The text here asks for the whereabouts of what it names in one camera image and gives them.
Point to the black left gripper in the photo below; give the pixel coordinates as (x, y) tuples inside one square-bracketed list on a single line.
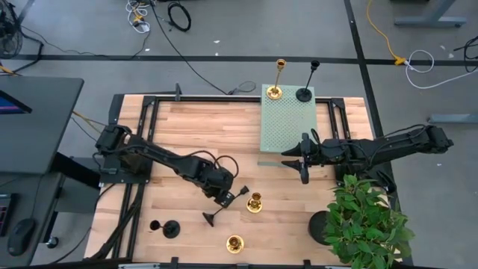
[(220, 181)]

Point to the grey table leg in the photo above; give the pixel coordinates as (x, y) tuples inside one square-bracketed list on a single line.
[(429, 20)]

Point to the black caster wheel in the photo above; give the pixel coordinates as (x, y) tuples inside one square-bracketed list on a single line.
[(52, 242)]

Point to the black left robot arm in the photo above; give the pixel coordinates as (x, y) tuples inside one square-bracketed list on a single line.
[(168, 158)]

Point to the green perforated metal shelf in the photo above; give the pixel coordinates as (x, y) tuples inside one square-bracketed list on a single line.
[(285, 123)]

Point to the dark grey desk top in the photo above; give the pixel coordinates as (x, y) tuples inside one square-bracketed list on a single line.
[(41, 130)]

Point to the grey lower desk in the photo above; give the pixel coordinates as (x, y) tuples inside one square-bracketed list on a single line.
[(33, 194)]

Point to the grey floor bar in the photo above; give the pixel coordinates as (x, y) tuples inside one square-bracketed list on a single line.
[(453, 119)]

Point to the tall black candlestick holder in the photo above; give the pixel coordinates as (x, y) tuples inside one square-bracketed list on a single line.
[(209, 217), (303, 95)]

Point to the tall gold candlestick holder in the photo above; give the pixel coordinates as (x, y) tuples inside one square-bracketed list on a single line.
[(274, 93)]

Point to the green leafy plant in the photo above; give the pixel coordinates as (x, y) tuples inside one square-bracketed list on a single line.
[(366, 224)]

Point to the black floor fan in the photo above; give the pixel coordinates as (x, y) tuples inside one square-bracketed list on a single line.
[(9, 33)]

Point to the black computer mouse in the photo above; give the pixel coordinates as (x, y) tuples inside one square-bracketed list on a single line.
[(21, 235)]

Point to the black keyboard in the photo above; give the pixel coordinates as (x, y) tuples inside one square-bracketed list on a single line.
[(4, 214)]

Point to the black desk beam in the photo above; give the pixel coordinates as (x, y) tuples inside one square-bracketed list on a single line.
[(74, 170)]

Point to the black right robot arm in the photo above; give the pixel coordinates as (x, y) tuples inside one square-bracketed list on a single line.
[(392, 147)]

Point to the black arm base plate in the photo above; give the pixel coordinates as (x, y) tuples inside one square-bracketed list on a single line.
[(145, 177), (388, 187)]

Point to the black aluminium table frame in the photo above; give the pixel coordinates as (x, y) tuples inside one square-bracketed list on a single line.
[(209, 99)]

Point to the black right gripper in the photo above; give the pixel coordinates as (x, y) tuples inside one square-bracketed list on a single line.
[(317, 153)]

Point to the black plant pot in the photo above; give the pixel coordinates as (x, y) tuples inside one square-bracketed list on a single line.
[(316, 228)]

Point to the computer screen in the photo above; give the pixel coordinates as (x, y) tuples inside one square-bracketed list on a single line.
[(11, 104)]

